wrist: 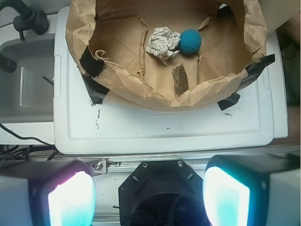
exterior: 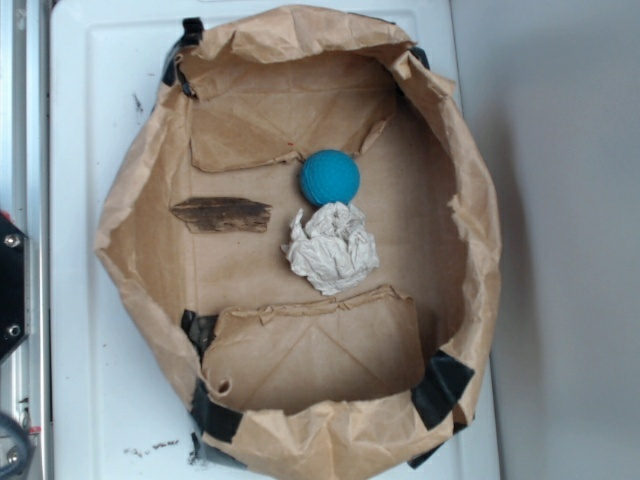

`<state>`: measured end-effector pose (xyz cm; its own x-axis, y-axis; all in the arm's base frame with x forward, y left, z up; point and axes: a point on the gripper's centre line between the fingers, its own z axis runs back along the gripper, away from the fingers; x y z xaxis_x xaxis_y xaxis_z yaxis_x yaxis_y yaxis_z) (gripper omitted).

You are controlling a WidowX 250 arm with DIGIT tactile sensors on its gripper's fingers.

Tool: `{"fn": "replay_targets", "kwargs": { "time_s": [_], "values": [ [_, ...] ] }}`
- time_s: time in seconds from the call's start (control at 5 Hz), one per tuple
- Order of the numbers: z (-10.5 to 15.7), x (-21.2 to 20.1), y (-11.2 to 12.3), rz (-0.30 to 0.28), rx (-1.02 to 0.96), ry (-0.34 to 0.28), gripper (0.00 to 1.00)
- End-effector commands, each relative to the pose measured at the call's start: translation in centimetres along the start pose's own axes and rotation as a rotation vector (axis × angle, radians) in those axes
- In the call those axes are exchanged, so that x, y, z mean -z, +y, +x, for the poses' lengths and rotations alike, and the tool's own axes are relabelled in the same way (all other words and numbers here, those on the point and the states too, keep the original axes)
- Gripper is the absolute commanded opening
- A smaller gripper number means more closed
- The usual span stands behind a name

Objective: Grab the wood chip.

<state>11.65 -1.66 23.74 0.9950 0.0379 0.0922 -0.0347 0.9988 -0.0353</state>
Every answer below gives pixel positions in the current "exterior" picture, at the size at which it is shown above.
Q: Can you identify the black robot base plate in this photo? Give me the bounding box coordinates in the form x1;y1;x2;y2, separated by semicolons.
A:
0;212;27;363

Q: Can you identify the white plastic tray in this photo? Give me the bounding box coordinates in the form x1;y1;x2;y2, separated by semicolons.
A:
49;1;500;479

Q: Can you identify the crumpled white paper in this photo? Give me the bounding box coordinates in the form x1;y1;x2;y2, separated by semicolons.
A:
281;202;380;296

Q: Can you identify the aluminium frame rail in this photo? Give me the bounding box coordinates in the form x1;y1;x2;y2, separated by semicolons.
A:
1;1;53;479

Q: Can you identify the blue foam ball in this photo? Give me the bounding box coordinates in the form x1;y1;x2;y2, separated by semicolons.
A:
299;150;361;207

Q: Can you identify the brown paper bag tray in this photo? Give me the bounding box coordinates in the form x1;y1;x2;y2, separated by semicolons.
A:
95;6;501;479

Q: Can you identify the dark brown wood chip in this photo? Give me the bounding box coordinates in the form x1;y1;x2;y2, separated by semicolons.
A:
170;197;272;234

